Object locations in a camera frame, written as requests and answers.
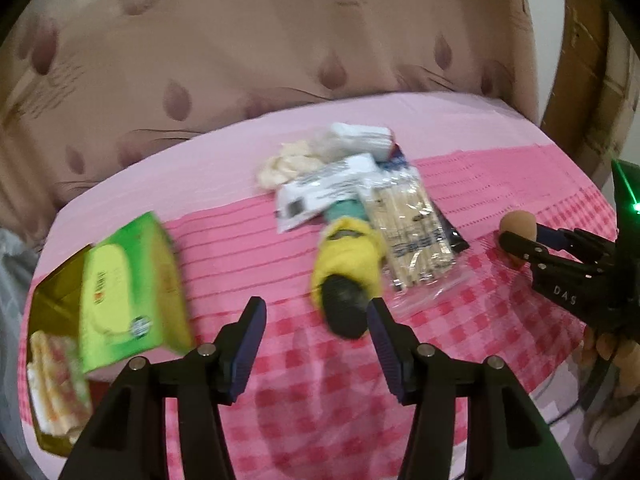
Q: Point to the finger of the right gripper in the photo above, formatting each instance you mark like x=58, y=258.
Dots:
x=545, y=261
x=581, y=244

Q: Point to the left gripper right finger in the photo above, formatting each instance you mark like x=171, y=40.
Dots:
x=507, y=436

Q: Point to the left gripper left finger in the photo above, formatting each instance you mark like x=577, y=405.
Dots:
x=125, y=437

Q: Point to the beige makeup sponge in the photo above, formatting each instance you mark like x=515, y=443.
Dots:
x=520, y=222

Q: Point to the cotton swabs plastic bag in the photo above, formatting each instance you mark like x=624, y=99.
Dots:
x=420, y=266

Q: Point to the person's right hand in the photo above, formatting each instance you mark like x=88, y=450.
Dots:
x=625, y=355

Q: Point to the pink white wafer pack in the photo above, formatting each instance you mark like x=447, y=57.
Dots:
x=60, y=392

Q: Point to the green tissue box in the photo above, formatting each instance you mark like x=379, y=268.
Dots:
x=132, y=301

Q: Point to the gold tin box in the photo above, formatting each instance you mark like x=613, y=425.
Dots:
x=55, y=309

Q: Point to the brown wooden door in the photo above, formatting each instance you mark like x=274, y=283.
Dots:
x=595, y=94

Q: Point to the pink checkered tablecloth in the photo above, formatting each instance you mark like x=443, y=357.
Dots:
x=316, y=405

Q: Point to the grey green plastic cover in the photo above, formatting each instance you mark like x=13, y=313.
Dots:
x=18, y=263

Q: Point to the white glove red cuff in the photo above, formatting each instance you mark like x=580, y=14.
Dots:
x=340, y=140

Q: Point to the white printed sachet packet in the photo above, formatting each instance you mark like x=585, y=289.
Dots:
x=305, y=197

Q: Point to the cream scrunchie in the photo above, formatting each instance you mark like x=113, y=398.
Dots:
x=294, y=160

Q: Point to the beige leaf print curtain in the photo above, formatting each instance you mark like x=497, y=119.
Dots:
x=89, y=87

